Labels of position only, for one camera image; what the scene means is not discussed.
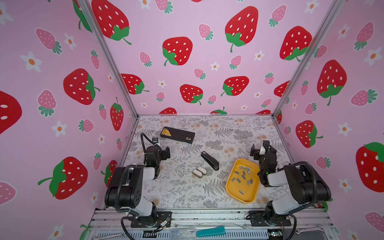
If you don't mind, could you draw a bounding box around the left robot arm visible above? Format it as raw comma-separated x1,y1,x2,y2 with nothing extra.
105,134,171,227

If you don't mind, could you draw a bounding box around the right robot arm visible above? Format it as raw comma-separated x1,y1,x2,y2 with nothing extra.
246,140,332,226

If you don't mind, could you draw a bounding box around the black tool case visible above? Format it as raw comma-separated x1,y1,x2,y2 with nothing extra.
161,127,196,144

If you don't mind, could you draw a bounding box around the teal handled tool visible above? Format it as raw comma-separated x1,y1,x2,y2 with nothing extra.
196,226,226,238

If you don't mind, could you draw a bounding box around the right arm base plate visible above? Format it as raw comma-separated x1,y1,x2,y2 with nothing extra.
246,211,292,227

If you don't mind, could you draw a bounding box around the aluminium rail frame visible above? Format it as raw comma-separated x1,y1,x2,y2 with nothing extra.
85,208,341,240

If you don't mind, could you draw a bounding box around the yellow plastic tray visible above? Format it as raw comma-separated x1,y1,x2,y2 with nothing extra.
226,159,261,204

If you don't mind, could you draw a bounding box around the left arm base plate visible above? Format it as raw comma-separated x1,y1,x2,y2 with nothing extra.
131,211,172,228

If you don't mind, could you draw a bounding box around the black stapler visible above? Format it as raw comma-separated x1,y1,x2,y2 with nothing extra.
201,151,220,171

